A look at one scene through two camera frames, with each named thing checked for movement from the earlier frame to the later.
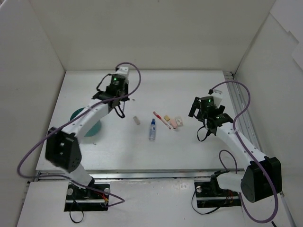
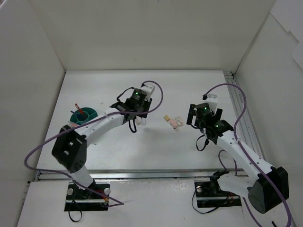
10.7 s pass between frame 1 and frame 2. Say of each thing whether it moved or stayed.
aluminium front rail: stayed
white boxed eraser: stayed
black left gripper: moved
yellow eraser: stayed
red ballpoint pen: moved
